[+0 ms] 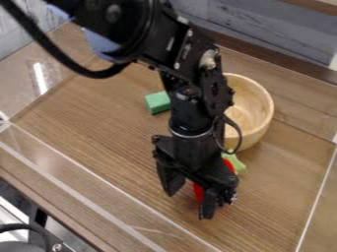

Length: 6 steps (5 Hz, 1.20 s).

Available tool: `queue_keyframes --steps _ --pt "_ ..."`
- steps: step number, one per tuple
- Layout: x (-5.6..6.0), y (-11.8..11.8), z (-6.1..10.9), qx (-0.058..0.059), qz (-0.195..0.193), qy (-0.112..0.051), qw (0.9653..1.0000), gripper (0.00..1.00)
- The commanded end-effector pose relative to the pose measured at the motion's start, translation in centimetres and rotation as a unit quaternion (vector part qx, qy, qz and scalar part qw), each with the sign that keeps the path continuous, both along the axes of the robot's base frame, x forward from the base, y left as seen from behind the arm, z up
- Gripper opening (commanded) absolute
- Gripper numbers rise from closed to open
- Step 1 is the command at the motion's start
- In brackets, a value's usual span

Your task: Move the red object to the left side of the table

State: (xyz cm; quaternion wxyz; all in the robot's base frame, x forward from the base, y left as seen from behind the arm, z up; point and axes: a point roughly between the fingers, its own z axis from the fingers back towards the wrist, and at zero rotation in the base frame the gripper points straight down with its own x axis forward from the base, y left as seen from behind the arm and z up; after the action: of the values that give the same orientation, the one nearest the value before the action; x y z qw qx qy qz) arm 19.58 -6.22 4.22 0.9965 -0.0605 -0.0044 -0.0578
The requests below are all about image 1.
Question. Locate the red felt strawberry toy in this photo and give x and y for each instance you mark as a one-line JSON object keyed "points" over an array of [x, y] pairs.
{"points": [[236, 166]]}

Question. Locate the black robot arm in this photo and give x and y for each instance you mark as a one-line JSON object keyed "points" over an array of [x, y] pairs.
{"points": [[144, 30]]}

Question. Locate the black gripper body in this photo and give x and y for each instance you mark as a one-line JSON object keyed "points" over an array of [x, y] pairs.
{"points": [[197, 151]]}

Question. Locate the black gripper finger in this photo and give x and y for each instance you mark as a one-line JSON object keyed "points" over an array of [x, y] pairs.
{"points": [[172, 177], [208, 203]]}

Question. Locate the green foam block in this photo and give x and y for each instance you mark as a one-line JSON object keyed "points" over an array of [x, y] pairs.
{"points": [[157, 102]]}

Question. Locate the wooden bowl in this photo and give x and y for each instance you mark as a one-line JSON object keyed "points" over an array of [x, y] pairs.
{"points": [[254, 109]]}

